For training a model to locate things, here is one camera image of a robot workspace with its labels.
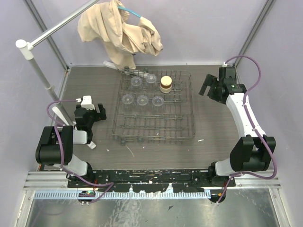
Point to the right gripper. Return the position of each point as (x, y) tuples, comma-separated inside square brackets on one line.
[(211, 81)]

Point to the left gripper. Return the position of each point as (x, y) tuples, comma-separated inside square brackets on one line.
[(95, 113)]

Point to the clear cup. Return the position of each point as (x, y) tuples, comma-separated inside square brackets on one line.
[(158, 105), (128, 103), (136, 83)]

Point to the clear tall corner glass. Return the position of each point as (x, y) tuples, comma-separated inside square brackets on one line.
[(142, 104)]

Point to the beige brown travel cup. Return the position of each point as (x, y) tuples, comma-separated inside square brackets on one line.
[(166, 84)]

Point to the clear tumbler from corner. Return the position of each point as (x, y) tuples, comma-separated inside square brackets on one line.
[(150, 82)]

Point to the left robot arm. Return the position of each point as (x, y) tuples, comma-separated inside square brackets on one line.
[(55, 147)]

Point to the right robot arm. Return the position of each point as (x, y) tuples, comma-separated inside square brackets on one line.
[(254, 150)]

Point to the beige cloth garment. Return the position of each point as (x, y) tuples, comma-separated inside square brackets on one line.
[(108, 23)]

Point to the teal clothes hanger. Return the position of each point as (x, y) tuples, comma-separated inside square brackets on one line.
[(129, 11)]

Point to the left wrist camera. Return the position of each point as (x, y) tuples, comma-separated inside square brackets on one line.
[(86, 102)]

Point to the grey wire dish rack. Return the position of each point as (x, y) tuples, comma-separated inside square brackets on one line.
[(176, 123)]

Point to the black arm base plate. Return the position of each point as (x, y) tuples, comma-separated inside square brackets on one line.
[(153, 180)]

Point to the aluminium frame rail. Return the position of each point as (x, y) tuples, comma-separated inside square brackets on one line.
[(57, 180)]

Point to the grey slotted cable duct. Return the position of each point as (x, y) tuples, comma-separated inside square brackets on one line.
[(80, 194)]

